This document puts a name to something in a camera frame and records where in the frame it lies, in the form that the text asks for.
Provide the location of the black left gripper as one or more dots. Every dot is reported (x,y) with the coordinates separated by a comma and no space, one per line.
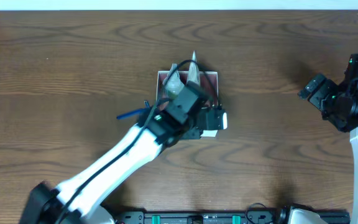
(183,88)

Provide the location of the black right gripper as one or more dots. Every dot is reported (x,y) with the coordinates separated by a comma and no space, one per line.
(310,88)

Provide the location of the clear spray bottle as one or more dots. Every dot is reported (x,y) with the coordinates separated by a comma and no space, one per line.
(172,83)

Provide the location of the white cream tube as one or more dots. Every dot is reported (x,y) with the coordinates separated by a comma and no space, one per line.
(193,71)

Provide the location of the blue disposable razor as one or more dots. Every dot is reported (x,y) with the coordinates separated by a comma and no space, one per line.
(134,112)

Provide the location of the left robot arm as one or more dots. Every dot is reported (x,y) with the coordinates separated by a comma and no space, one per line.
(77,199)

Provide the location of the white open cardboard box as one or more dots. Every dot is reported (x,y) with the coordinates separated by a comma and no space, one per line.
(213,76)

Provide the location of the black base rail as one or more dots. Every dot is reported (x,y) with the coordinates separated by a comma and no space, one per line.
(252,216)

